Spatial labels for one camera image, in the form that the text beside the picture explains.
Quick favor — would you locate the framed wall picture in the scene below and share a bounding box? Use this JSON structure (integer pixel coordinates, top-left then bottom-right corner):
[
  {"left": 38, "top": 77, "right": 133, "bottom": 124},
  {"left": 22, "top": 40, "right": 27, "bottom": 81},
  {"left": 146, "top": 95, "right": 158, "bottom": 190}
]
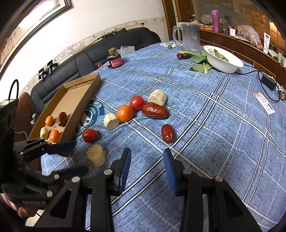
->
[{"left": 0, "top": 0, "right": 74, "bottom": 69}]

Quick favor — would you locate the clear plastic pitcher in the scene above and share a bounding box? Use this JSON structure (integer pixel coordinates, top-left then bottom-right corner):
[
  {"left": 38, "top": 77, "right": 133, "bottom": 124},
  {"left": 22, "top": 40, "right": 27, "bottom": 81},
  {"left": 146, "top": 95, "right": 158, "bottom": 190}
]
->
[{"left": 172, "top": 23, "right": 201, "bottom": 53}]

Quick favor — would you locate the thin white cable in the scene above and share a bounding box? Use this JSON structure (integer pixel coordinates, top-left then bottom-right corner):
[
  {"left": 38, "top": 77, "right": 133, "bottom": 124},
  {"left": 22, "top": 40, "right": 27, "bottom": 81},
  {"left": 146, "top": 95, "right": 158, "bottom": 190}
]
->
[{"left": 14, "top": 130, "right": 28, "bottom": 140}]

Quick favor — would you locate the brown cardboard box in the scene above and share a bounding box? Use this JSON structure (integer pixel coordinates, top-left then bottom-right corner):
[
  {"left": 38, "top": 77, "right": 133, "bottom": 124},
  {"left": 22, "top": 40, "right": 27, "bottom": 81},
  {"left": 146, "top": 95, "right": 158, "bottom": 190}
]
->
[{"left": 28, "top": 72, "right": 102, "bottom": 157}]

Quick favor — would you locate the green leafy vegetable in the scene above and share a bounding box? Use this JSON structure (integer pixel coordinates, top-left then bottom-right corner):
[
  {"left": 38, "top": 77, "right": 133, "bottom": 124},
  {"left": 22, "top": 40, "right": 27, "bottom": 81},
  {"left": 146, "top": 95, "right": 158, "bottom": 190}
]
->
[
  {"left": 211, "top": 49, "right": 229, "bottom": 62},
  {"left": 179, "top": 50, "right": 214, "bottom": 74}
]

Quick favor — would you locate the white leaflet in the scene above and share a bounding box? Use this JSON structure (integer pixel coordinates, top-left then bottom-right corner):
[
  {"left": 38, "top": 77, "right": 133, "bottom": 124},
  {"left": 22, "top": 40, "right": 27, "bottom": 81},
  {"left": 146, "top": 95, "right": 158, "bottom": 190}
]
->
[{"left": 262, "top": 32, "right": 271, "bottom": 54}]

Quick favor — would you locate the black power adapter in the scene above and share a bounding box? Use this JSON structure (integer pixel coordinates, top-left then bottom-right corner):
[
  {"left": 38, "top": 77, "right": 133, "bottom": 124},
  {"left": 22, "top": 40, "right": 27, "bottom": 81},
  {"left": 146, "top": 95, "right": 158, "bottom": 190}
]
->
[{"left": 261, "top": 74, "right": 277, "bottom": 91}]

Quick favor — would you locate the black cable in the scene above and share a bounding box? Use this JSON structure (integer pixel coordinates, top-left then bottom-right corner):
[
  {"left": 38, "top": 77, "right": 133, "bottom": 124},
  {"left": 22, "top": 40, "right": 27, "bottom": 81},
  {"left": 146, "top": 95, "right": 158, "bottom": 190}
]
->
[{"left": 235, "top": 64, "right": 281, "bottom": 103}]

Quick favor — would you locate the black loop handle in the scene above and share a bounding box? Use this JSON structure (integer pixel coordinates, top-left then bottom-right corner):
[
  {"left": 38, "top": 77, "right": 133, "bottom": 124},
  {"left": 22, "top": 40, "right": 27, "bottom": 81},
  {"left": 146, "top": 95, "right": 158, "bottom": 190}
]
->
[{"left": 8, "top": 79, "right": 19, "bottom": 101}]

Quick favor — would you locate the white bowl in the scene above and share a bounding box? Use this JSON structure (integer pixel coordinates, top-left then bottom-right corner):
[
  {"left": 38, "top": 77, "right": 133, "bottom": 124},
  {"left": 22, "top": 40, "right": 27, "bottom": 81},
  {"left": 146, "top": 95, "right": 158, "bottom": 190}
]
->
[{"left": 203, "top": 45, "right": 244, "bottom": 74}]

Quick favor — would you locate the red tomato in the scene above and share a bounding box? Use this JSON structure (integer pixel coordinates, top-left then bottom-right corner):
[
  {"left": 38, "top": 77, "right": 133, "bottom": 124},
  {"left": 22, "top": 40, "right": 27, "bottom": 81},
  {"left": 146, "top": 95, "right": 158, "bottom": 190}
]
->
[
  {"left": 130, "top": 95, "right": 145, "bottom": 111},
  {"left": 82, "top": 129, "right": 99, "bottom": 143}
]

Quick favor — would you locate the brown chair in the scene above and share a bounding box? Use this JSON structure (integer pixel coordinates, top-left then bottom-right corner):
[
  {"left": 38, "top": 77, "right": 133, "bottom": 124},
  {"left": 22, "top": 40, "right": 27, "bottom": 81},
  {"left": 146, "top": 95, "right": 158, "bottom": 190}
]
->
[{"left": 13, "top": 92, "right": 41, "bottom": 143}]

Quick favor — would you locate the dark jar with pink label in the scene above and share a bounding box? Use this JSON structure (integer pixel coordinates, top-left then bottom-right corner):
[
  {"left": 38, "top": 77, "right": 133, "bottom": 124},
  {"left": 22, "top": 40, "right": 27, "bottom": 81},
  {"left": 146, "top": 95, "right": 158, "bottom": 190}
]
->
[{"left": 107, "top": 47, "right": 124, "bottom": 68}]

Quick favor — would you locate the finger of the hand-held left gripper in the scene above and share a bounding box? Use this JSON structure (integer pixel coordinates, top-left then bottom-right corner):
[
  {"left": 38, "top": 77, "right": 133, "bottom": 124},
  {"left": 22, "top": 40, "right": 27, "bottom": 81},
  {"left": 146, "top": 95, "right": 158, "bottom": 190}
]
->
[
  {"left": 13, "top": 138, "right": 76, "bottom": 162},
  {"left": 20, "top": 165, "right": 89, "bottom": 198}
]

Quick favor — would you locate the blue plaid blanket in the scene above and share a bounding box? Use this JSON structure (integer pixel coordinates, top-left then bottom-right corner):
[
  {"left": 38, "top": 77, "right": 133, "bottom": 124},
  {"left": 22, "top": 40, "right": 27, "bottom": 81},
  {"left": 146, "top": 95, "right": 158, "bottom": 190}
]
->
[{"left": 40, "top": 41, "right": 286, "bottom": 232}]

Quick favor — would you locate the large red date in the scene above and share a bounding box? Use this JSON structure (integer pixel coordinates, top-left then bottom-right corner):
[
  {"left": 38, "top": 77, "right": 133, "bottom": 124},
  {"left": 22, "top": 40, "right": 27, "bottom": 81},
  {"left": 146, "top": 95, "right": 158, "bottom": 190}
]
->
[{"left": 142, "top": 102, "right": 169, "bottom": 119}]

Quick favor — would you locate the black leather sofa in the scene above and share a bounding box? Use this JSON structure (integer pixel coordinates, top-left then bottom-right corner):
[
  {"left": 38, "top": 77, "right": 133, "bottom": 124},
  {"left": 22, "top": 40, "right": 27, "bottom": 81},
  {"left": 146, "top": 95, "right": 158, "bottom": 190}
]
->
[{"left": 30, "top": 29, "right": 162, "bottom": 112}]

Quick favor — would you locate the pinkish plastic bag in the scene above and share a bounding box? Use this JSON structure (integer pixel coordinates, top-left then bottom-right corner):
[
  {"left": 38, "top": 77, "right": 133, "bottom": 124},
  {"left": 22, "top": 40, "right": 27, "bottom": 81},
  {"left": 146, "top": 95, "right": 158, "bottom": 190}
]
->
[{"left": 237, "top": 25, "right": 263, "bottom": 48}]

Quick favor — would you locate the person's left hand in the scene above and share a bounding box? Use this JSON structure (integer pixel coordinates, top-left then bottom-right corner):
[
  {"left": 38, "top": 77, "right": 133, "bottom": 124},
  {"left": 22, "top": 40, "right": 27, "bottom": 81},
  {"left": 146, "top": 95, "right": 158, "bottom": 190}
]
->
[{"left": 0, "top": 194, "right": 43, "bottom": 218}]

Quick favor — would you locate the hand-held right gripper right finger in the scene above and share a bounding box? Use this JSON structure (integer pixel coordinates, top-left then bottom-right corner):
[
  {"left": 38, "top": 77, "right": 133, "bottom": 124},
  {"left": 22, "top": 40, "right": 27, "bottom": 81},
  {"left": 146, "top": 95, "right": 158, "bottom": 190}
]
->
[{"left": 163, "top": 148, "right": 263, "bottom": 232}]

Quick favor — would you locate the wooden sideboard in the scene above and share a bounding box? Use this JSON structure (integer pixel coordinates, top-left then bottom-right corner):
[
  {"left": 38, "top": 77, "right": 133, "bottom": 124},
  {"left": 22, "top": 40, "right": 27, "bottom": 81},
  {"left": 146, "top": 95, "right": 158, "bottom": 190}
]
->
[{"left": 161, "top": 0, "right": 286, "bottom": 90}]

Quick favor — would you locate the purple bottle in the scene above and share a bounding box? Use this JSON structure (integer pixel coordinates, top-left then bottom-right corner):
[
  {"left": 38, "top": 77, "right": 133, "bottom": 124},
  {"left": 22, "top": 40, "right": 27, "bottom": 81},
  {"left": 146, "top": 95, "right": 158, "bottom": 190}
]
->
[{"left": 211, "top": 10, "right": 220, "bottom": 32}]

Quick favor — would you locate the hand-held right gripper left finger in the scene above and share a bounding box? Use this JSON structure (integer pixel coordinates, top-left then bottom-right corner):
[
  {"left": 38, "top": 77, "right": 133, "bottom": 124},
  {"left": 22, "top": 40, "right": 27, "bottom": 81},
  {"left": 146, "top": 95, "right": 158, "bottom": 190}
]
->
[{"left": 33, "top": 148, "right": 132, "bottom": 232}]

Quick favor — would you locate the white paper tag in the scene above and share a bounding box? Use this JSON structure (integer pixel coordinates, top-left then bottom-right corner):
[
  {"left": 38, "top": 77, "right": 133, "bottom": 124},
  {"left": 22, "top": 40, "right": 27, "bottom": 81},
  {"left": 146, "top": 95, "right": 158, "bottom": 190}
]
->
[{"left": 253, "top": 92, "right": 275, "bottom": 115}]

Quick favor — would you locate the beige bun piece far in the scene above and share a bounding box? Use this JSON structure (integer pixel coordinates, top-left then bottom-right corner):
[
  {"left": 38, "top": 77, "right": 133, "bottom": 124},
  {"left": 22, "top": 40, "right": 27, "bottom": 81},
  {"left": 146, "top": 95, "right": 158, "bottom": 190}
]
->
[{"left": 148, "top": 89, "right": 167, "bottom": 106}]

